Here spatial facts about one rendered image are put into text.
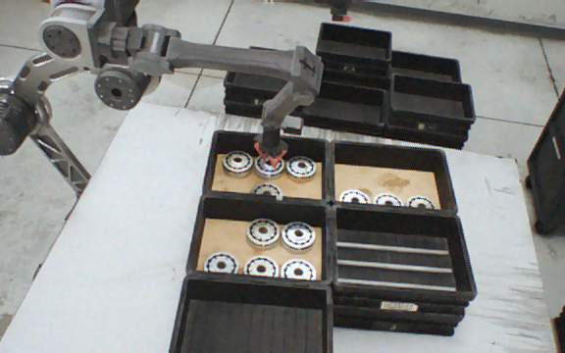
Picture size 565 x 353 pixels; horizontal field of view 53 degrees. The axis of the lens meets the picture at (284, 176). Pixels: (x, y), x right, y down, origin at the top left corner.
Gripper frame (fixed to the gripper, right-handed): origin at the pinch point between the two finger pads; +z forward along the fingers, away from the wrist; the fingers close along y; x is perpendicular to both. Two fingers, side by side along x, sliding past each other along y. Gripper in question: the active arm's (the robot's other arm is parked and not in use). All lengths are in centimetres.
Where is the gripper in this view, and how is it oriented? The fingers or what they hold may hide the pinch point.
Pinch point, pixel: (269, 161)
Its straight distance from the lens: 194.0
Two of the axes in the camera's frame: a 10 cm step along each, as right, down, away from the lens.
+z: -0.7, 7.0, 7.1
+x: -7.1, 4.7, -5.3
